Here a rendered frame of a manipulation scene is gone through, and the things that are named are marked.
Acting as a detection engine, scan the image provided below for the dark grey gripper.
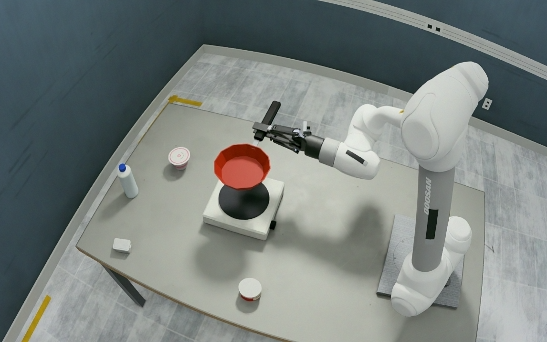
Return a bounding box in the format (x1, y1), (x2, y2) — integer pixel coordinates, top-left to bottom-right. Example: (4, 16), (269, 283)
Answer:
(252, 121), (325, 160)

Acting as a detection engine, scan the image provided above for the small round tin with white lid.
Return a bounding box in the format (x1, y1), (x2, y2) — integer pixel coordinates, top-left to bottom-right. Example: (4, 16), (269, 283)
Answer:
(239, 278), (262, 301)

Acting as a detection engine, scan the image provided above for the red frying pan with black handle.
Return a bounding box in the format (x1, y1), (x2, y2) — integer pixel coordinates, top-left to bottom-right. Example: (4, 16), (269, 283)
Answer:
(214, 101), (281, 191)

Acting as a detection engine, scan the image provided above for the white yogurt cup with pink label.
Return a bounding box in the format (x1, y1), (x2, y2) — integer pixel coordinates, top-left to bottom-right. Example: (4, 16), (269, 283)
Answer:
(168, 147), (190, 170)

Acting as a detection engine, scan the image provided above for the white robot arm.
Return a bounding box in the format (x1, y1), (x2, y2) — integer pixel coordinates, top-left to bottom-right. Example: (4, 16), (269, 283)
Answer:
(318, 62), (488, 317)

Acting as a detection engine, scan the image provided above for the white plastic bottle with blue cap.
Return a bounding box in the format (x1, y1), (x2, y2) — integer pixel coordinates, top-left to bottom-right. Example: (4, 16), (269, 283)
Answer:
(117, 164), (138, 198)

